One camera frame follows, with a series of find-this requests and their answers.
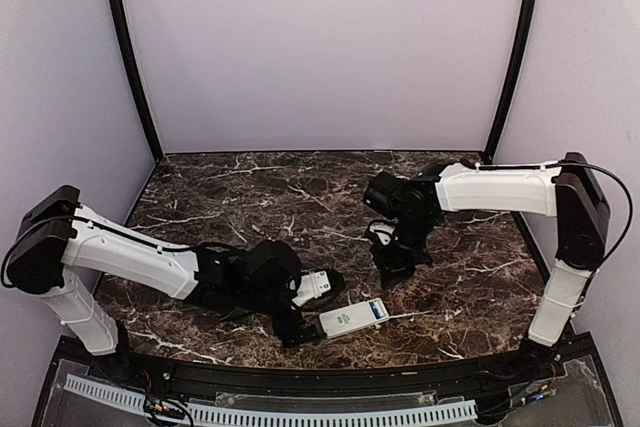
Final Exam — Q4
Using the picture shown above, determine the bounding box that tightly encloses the black frame post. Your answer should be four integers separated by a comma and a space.
108, 0, 164, 164
482, 0, 536, 163

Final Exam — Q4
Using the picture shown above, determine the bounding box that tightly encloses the blue battery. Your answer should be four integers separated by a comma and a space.
369, 299, 389, 321

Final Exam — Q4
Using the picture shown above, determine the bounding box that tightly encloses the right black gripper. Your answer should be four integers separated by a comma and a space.
370, 213, 436, 289

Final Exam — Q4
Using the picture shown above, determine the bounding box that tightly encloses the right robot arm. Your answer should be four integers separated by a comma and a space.
363, 152, 620, 381

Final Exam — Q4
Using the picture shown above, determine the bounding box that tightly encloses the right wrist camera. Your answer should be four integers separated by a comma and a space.
364, 220, 396, 246

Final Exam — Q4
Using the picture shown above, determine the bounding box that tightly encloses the left black frame post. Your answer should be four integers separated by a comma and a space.
108, 0, 164, 164

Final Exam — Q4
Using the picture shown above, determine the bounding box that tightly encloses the black front rail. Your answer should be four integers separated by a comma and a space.
96, 333, 600, 400

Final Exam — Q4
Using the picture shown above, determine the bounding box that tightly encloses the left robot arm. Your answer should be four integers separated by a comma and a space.
1, 185, 344, 383

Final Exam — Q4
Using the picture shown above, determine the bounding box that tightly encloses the white slotted cable duct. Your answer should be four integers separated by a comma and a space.
64, 375, 477, 427

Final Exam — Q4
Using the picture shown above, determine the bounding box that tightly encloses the right black frame post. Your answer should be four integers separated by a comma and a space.
482, 0, 536, 163

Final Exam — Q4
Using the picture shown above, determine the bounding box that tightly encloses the white remote control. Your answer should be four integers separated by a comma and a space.
319, 298, 390, 339

